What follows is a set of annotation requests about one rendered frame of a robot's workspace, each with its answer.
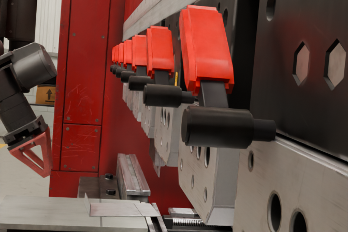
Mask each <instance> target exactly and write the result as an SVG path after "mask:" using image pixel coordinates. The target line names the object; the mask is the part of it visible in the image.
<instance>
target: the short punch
mask: <svg viewBox="0 0 348 232"><path fill-rule="evenodd" d="M149 156H150V157H151V159H152V161H153V168H154V170H155V172H156V173H157V175H158V177H160V168H161V166H165V165H166V164H165V163H164V161H163V160H162V158H161V157H160V155H159V154H158V152H157V150H156V149H155V147H154V138H150V147H149Z"/></svg>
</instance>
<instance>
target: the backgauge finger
mask: <svg viewBox="0 0 348 232"><path fill-rule="evenodd" d="M168 212H169V214H170V216H171V217H185V218H200V216H199V214H198V213H197V211H196V210H195V209H189V208H168Z"/></svg>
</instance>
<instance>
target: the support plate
mask: <svg viewBox="0 0 348 232"><path fill-rule="evenodd" d="M89 201H90V203H99V199H91V198H89ZM101 203H140V201H139V200H116V199H101ZM102 222H103V226H102V227H100V217H91V216H89V215H88V212H87V210H86V207H85V204H84V198H67V197H42V196H18V195H6V196H5V198H4V199H3V201H2V202H1V204H0V229H23V230H54V231H86V232H148V227H147V224H146V220H145V218H144V217H143V216H142V217H102Z"/></svg>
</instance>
